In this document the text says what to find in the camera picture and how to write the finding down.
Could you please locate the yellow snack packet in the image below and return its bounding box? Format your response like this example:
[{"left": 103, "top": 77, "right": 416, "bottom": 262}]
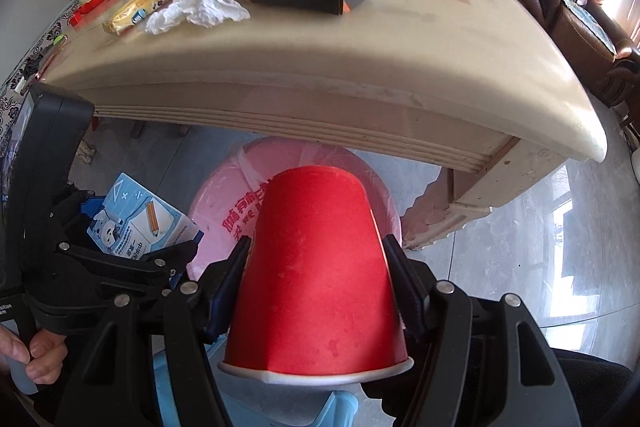
[{"left": 102, "top": 0, "right": 176, "bottom": 35}]

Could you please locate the beige coffee table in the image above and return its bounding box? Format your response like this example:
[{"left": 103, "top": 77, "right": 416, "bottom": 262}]
[{"left": 37, "top": 0, "right": 608, "bottom": 253}]

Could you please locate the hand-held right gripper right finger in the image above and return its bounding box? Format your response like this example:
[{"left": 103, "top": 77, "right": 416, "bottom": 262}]
[{"left": 382, "top": 236, "right": 583, "bottom": 427}]

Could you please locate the floral patterned cloth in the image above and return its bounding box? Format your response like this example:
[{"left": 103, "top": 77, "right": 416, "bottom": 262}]
[{"left": 0, "top": 2, "right": 71, "bottom": 142}]

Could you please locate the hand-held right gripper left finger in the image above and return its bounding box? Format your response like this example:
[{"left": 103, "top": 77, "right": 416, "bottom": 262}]
[{"left": 62, "top": 236, "right": 252, "bottom": 427}]

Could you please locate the blue and white card pack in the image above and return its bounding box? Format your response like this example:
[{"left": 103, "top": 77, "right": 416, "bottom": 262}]
[{"left": 87, "top": 172, "right": 205, "bottom": 280}]

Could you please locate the person's right leg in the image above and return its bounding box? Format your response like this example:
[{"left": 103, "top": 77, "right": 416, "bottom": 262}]
[{"left": 554, "top": 347, "right": 635, "bottom": 427}]

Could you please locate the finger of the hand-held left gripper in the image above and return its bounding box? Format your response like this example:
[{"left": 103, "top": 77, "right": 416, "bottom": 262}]
[
  {"left": 26, "top": 239, "right": 199, "bottom": 336},
  {"left": 47, "top": 186, "right": 109, "bottom": 249}
]

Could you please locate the pink trash bin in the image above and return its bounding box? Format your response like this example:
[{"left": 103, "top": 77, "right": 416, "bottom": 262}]
[{"left": 189, "top": 136, "right": 403, "bottom": 283}]

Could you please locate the red paper cup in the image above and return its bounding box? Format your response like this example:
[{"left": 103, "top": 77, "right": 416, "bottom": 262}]
[{"left": 218, "top": 165, "right": 415, "bottom": 384}]

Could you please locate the person's left hand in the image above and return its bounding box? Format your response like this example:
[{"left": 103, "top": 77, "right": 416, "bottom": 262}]
[{"left": 0, "top": 326, "right": 69, "bottom": 386}]

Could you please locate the white tissue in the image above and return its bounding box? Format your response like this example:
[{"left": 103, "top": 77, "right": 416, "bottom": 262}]
[{"left": 145, "top": 0, "right": 251, "bottom": 35}]

